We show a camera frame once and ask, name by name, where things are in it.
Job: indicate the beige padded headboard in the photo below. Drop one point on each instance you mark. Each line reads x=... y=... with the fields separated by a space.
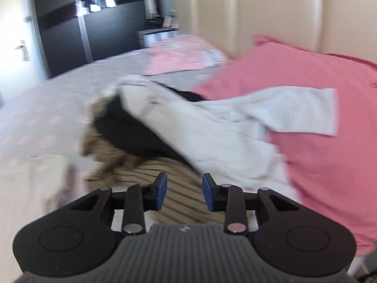
x=265 y=8

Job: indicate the brown striped garment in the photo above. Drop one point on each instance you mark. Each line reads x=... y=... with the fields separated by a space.
x=179 y=188

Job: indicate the dark wardrobe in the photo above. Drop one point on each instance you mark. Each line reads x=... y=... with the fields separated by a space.
x=64 y=35

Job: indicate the black garment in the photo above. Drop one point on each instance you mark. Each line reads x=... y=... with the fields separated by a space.
x=129 y=132

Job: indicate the white nightstand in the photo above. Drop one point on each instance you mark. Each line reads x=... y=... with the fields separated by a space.
x=156 y=37

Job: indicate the white garment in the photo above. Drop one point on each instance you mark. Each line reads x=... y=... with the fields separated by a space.
x=223 y=129

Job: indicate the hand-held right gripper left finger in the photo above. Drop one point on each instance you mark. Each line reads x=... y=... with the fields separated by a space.
x=161 y=191

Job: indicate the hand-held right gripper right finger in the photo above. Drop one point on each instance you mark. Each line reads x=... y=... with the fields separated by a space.
x=208 y=194

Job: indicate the plain pink pillow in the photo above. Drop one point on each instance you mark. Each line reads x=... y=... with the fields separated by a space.
x=324 y=165

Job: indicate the cream t-shirt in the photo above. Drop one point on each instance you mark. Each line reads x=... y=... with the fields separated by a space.
x=32 y=179

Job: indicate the picture frame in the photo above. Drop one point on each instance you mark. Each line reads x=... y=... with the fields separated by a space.
x=168 y=21

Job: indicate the white door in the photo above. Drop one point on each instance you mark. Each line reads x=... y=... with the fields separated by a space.
x=20 y=20

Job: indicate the pink patterned pillow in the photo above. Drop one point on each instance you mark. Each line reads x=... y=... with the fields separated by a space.
x=179 y=54

